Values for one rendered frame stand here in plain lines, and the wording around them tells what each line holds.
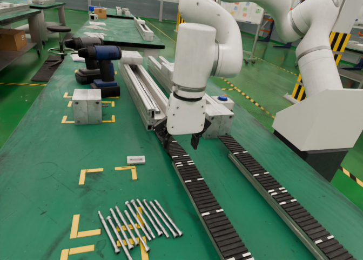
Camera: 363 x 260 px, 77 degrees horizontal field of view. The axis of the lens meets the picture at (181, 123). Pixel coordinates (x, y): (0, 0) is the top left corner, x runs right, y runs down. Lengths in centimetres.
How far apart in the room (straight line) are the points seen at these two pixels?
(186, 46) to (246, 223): 41
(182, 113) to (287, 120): 52
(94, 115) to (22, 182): 31
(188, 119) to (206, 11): 26
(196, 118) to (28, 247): 43
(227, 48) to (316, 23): 57
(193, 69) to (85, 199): 38
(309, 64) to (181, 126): 60
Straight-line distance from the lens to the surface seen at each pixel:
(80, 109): 84
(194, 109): 57
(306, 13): 109
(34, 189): 64
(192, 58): 51
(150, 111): 79
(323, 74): 98
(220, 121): 81
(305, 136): 91
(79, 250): 51
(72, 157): 71
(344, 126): 100
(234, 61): 53
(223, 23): 59
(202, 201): 54
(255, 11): 643
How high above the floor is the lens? 120
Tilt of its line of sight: 28 degrees down
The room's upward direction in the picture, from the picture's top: 8 degrees clockwise
